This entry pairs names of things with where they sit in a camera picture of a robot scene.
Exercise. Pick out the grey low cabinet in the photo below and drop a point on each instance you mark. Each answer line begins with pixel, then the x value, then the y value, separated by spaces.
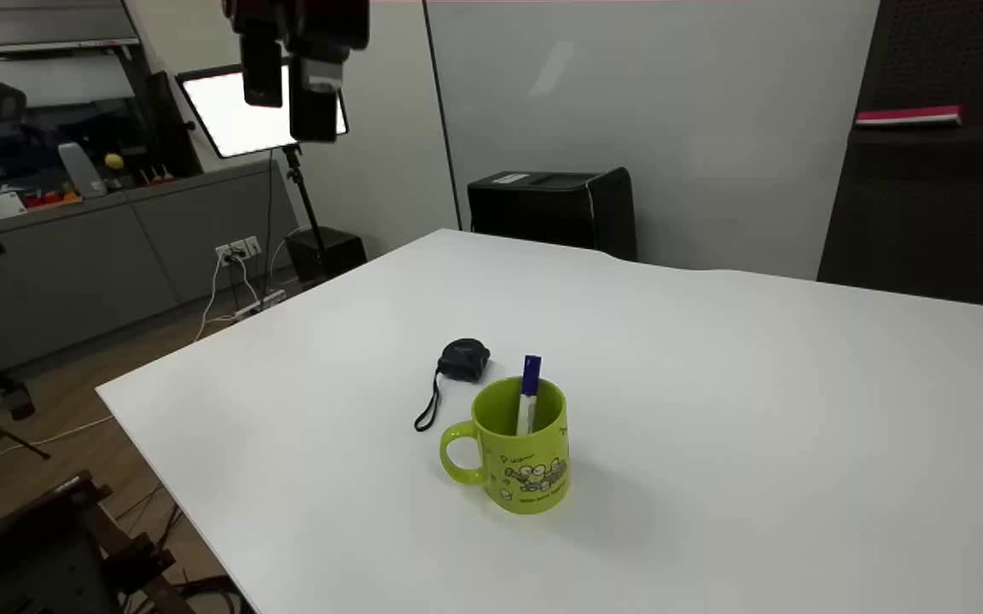
pixel 83 267

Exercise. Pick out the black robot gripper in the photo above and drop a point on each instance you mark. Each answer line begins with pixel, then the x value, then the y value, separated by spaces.
pixel 298 22

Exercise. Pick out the dark metal frame equipment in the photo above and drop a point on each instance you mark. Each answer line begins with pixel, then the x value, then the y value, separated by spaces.
pixel 48 557

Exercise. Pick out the black box under light stand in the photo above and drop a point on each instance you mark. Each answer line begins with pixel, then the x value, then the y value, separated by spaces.
pixel 324 253

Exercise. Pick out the yellow green ceramic mug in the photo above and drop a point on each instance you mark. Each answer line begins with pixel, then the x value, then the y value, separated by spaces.
pixel 527 465

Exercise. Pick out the white partition board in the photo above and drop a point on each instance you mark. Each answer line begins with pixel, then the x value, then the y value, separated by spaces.
pixel 672 123

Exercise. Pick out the white studio light panel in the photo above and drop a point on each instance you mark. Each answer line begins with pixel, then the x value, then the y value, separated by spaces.
pixel 228 114

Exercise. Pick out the white wall power socket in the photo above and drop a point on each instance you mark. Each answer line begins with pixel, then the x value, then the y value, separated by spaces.
pixel 236 248

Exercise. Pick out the blue capped white marker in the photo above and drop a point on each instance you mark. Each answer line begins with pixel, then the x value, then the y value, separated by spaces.
pixel 531 392

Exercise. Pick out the pink book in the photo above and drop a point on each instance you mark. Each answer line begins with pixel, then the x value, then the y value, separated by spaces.
pixel 906 114

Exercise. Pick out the black light stand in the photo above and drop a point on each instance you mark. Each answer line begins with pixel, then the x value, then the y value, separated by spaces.
pixel 304 192

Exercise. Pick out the black computer tower case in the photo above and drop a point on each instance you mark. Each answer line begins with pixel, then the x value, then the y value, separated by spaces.
pixel 554 208

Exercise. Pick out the dark tall shelf unit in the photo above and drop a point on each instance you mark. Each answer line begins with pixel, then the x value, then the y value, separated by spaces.
pixel 936 205

